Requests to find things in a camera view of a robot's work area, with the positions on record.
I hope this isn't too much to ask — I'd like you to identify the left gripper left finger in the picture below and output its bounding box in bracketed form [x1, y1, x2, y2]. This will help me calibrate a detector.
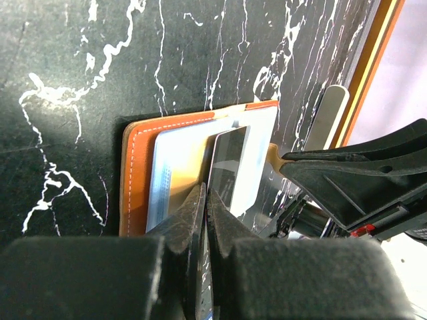
[147, 183, 206, 319]

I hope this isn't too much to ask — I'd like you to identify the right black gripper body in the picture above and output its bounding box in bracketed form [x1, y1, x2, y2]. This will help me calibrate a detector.
[350, 196, 426, 245]

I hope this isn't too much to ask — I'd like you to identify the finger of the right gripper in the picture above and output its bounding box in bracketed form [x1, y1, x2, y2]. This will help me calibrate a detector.
[279, 119, 426, 231]

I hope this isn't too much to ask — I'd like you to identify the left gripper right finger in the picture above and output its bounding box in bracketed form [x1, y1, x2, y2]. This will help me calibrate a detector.
[207, 190, 264, 319]

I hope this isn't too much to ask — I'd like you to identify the grey silver credit card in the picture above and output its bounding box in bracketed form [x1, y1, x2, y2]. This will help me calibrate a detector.
[207, 126, 248, 210]

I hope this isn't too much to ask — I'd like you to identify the gold credit card black stripe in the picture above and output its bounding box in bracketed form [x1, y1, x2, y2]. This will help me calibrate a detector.
[168, 136, 214, 215]

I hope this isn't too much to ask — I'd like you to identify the brown leather card holder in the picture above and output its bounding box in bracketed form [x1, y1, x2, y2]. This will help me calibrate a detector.
[119, 100, 279, 237]

